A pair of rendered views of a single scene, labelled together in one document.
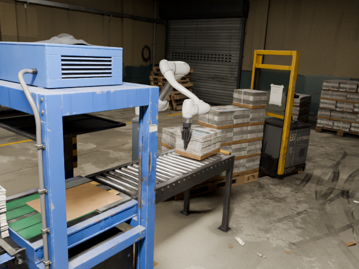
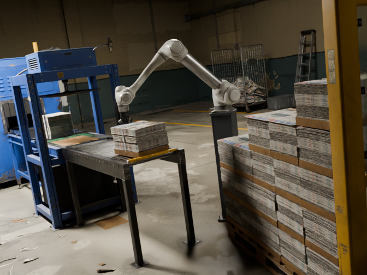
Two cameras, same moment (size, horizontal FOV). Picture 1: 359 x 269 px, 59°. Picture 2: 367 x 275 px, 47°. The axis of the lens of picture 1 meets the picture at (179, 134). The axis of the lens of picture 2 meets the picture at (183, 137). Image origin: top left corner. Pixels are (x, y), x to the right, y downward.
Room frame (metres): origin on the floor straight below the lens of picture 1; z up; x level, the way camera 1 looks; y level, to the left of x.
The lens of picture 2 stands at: (4.32, -3.22, 1.46)
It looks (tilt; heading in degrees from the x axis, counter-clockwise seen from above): 10 degrees down; 108
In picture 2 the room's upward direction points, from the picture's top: 7 degrees counter-clockwise
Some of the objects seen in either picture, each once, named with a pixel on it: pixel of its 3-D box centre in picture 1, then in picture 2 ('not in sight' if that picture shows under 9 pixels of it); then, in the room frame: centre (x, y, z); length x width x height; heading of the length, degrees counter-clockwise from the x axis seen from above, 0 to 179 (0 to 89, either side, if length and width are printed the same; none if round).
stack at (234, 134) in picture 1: (205, 157); (279, 202); (4.04, -0.36, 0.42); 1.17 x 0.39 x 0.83; 125
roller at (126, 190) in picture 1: (116, 186); (90, 144); (2.15, 0.44, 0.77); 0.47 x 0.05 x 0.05; 52
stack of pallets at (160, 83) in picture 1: (171, 86); not in sight; (10.80, 0.35, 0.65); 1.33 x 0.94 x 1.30; 146
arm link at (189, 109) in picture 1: (189, 108); (122, 95); (2.82, -0.08, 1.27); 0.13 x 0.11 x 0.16; 123
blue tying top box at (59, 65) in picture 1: (56, 63); (61, 60); (1.81, 0.71, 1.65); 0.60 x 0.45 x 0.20; 52
